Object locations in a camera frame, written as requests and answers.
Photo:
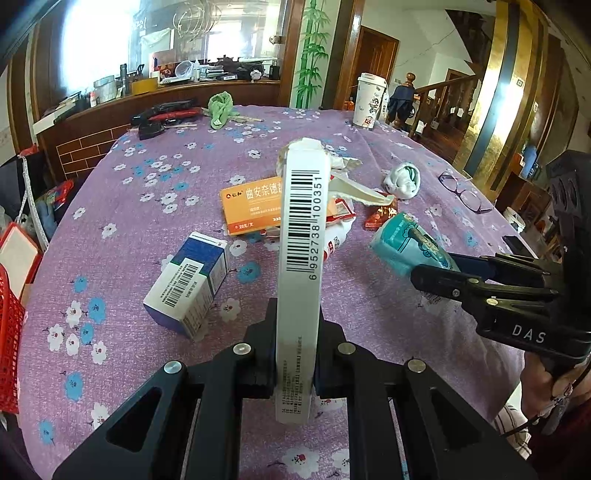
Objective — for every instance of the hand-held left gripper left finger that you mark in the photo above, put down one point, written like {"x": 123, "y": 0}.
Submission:
{"x": 265, "y": 350}

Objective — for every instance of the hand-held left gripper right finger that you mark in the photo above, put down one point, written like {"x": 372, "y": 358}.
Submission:
{"x": 325, "y": 364}

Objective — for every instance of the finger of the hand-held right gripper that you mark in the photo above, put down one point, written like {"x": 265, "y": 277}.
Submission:
{"x": 475, "y": 265}
{"x": 443, "y": 284}

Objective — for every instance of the teal tissue packet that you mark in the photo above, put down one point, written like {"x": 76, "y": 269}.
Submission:
{"x": 401, "y": 240}

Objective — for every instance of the white sock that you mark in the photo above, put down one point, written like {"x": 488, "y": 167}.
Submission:
{"x": 402, "y": 181}

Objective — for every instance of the long white barcode box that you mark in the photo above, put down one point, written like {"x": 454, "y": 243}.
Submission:
{"x": 300, "y": 230}

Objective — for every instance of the orange medicine box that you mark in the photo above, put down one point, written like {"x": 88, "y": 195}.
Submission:
{"x": 251, "y": 205}

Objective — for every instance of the red plastic basket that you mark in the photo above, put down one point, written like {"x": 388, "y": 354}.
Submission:
{"x": 10, "y": 341}

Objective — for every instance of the person's right hand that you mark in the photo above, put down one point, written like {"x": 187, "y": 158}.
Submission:
{"x": 535, "y": 385}

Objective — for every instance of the purple eyeglasses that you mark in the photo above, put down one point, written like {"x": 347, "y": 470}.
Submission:
{"x": 468, "y": 198}

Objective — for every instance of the red snack wrapper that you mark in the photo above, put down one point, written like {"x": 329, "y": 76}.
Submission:
{"x": 381, "y": 218}

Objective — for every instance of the blue white medicine box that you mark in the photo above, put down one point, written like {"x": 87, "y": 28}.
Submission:
{"x": 189, "y": 281}

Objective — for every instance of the blue water bottle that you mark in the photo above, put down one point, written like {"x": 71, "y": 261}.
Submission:
{"x": 530, "y": 161}

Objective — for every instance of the crumpled white wrapper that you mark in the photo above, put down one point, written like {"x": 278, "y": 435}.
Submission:
{"x": 358, "y": 190}

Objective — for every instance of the wooden stair railing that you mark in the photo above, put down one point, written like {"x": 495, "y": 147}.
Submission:
{"x": 450, "y": 99}

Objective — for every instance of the white printed paper cup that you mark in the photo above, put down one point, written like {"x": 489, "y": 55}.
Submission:
{"x": 369, "y": 99}

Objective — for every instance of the green cloth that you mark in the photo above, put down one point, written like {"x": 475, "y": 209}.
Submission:
{"x": 220, "y": 108}

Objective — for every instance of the small black case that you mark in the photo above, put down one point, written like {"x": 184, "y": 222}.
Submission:
{"x": 150, "y": 130}

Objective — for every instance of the black pliers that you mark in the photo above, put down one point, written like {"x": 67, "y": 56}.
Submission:
{"x": 164, "y": 107}

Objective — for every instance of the wooden counter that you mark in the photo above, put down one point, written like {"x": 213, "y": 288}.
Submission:
{"x": 184, "y": 99}

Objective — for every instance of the white box with red trim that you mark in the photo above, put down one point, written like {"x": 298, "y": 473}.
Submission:
{"x": 16, "y": 256}

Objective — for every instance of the white measuring tape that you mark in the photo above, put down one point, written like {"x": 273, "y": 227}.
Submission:
{"x": 31, "y": 198}

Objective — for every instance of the clear plastic bowl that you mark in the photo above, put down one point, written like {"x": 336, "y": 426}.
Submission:
{"x": 184, "y": 69}

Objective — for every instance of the round metal tin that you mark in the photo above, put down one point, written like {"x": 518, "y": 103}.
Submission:
{"x": 107, "y": 88}

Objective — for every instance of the black flashlight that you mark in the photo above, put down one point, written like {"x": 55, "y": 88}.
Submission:
{"x": 123, "y": 74}

